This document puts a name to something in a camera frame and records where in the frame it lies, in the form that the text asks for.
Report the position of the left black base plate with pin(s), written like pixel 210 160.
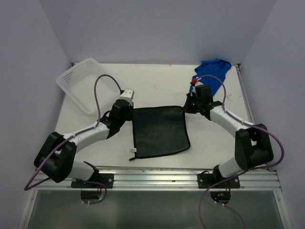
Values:
pixel 95 180

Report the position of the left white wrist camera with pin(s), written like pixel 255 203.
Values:
pixel 127 95

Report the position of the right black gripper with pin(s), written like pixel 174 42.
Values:
pixel 188 109

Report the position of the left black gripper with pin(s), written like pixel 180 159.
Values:
pixel 130 117

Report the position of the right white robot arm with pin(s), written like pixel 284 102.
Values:
pixel 252 146

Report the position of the aluminium mounting rail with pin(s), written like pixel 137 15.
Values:
pixel 153 179

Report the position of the white plastic basket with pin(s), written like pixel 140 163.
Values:
pixel 78 83

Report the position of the right side aluminium rail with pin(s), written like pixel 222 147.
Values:
pixel 245 97

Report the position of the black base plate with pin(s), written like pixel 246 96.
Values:
pixel 95 180
pixel 214 180

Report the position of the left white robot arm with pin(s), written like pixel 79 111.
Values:
pixel 56 157

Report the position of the purple towel black trim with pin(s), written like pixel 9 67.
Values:
pixel 159 131

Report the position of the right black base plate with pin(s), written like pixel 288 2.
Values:
pixel 214 180

